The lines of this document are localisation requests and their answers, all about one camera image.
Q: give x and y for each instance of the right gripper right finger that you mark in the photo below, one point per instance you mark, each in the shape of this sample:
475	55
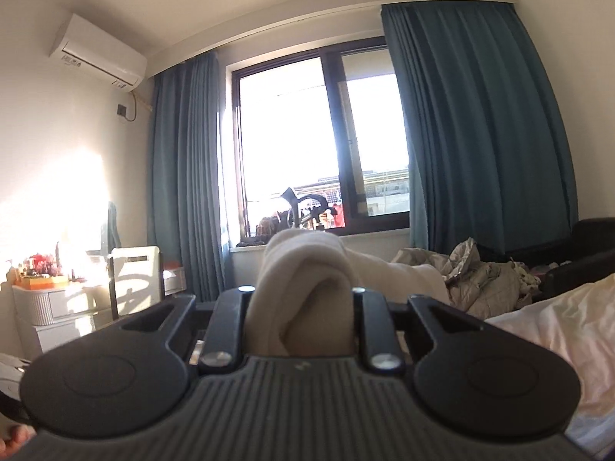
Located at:
376	321

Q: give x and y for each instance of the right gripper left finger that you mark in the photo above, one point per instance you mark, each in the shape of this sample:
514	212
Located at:
219	329

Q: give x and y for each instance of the cream white zip jacket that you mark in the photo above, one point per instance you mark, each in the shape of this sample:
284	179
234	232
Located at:
302	305

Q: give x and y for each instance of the person's right hand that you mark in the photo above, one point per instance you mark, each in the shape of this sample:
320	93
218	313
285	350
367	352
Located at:
18	436

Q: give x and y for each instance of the crumpled grey quilted jacket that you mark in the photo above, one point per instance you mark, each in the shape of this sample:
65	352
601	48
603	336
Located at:
480	288

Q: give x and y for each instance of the left teal curtain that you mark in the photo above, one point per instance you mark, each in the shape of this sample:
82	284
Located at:
184	196

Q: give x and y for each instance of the teal curtain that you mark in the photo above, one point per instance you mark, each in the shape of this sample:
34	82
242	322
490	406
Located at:
489	154
184	196

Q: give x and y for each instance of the garment steamer stand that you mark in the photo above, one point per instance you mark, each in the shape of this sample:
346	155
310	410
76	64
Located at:
307	211

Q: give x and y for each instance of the white dresser with drawers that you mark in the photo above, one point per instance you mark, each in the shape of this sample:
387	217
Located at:
48	318

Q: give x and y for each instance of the orange tray with cosmetics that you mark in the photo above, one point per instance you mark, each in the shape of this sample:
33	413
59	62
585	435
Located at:
42	271

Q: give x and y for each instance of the pale pink bed sheet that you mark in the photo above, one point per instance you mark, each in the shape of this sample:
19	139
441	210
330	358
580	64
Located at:
579	326

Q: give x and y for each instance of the right teal curtain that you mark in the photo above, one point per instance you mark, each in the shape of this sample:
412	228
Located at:
489	154

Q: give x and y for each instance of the dark sofa headboard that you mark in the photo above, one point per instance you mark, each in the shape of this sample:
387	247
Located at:
586	256

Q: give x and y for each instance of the dark framed window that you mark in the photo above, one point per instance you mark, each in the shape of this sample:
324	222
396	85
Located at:
324	121

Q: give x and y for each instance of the white chair with black frame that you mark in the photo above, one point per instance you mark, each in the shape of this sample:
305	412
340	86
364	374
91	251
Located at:
139	279

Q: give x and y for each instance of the white wall air conditioner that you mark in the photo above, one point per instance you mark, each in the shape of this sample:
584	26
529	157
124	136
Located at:
86	47

